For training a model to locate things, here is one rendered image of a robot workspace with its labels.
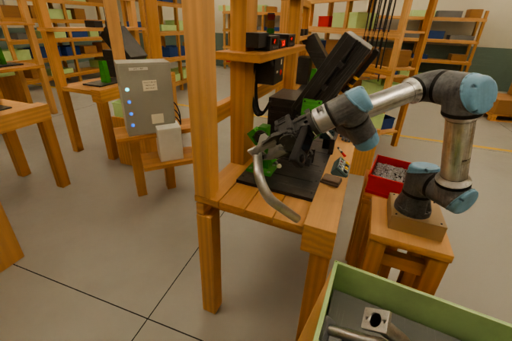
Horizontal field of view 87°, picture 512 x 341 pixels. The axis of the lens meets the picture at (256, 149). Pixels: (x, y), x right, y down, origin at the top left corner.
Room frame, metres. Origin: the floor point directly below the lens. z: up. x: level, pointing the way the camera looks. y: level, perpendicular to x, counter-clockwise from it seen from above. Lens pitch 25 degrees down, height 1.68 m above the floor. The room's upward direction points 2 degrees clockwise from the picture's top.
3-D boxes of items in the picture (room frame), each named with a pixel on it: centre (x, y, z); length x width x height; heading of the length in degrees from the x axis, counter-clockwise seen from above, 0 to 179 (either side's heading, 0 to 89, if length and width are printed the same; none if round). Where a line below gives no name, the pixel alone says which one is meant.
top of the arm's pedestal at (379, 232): (1.02, -0.73, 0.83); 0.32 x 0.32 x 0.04; 68
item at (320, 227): (1.59, -0.56, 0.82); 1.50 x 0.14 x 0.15; 158
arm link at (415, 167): (1.02, -0.73, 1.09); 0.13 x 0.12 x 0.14; 20
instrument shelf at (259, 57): (1.79, -0.06, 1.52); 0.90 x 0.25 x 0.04; 158
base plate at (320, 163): (1.69, -0.30, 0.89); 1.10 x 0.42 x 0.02; 158
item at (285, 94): (1.85, -0.21, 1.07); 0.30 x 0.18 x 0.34; 158
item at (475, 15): (9.12, -4.81, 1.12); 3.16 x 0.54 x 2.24; 72
